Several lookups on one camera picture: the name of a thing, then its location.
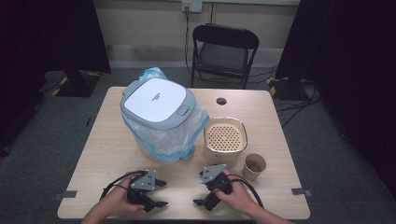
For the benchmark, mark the beige perforated strainer container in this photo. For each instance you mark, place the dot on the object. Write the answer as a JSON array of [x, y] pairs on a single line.
[[224, 137]]

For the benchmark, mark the black stand base striped tape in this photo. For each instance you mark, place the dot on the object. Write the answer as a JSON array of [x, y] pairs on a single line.
[[76, 85], [288, 90]]

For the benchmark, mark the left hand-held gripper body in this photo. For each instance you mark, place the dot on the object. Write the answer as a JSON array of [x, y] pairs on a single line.
[[144, 181]]

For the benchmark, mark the black curtain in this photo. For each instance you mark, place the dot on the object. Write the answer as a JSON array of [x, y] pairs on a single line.
[[46, 37], [348, 62]]

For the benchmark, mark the grey tape strip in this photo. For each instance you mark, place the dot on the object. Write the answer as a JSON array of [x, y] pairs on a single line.
[[67, 194], [300, 191]]

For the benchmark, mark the black folding chair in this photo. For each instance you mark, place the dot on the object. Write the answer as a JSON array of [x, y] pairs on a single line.
[[222, 56]]

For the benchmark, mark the person's right hand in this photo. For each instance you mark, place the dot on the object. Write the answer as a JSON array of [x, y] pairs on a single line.
[[236, 194]]

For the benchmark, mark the white wall outlet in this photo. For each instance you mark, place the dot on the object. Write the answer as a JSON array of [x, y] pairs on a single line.
[[191, 5]]

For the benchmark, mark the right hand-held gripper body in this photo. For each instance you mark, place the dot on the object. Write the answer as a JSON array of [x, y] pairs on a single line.
[[214, 174]]

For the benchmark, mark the dark wet dregs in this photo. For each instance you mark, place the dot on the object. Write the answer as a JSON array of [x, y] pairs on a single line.
[[255, 168]]

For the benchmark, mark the brown paper cup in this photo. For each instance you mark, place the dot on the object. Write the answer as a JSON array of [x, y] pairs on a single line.
[[250, 174]]

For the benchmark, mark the white lidded trash bin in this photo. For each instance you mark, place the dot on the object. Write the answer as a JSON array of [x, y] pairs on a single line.
[[169, 138]]

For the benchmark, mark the vertical wall pipe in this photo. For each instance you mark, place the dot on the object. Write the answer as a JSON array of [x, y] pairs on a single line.
[[213, 12]]

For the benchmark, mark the person's left hand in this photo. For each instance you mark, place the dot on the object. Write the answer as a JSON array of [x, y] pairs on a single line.
[[120, 199]]

